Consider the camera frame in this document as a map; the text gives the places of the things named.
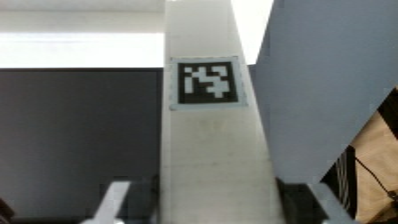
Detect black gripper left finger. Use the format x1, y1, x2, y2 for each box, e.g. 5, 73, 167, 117
80, 179, 160, 224

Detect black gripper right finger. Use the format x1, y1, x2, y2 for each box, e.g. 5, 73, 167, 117
275, 178, 357, 224

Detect white desk leg two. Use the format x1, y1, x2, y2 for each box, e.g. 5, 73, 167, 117
158, 0, 284, 224

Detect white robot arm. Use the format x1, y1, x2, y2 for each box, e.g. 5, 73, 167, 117
158, 0, 382, 224

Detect black cables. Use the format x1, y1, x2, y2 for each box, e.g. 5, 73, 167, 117
334, 146, 398, 208

